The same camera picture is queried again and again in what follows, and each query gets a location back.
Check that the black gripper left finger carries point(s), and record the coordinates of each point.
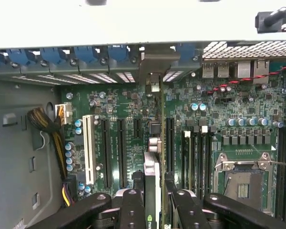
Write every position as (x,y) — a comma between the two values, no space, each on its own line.
(131,210)

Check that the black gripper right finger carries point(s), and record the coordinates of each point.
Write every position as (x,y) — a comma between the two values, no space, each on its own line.
(188,210)

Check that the black RAM slot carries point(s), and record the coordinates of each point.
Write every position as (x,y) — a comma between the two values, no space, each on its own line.
(283,167)
(204,162)
(212,143)
(196,162)

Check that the long black expansion slot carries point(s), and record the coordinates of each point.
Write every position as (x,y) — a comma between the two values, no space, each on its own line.
(170,143)
(106,152)
(121,152)

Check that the CPU socket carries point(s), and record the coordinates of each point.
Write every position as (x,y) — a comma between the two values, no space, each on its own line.
(243,188)

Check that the white expansion slot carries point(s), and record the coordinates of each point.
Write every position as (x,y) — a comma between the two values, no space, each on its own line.
(89,148)

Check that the short black expansion slot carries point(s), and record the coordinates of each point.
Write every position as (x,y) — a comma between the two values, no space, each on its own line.
(137,128)

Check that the green motherboard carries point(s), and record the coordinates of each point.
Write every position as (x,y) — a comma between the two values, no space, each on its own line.
(205,114)

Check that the thin metal locking lever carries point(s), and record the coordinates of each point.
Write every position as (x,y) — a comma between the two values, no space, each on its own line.
(283,164)

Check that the white power connector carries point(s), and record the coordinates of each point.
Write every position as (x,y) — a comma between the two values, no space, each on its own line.
(66,113)

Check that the silver USB port stack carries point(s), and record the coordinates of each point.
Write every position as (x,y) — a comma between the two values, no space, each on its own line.
(222,70)
(207,70)

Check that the silver video port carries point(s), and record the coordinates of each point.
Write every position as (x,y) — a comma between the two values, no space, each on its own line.
(243,70)

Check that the silver ethernet port block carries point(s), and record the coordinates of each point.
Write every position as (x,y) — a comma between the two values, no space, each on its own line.
(261,71)

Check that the open black PC case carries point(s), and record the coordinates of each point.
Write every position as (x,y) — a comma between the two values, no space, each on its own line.
(38,71)

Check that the black knob bracket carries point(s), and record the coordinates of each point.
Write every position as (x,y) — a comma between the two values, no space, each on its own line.
(274,17)

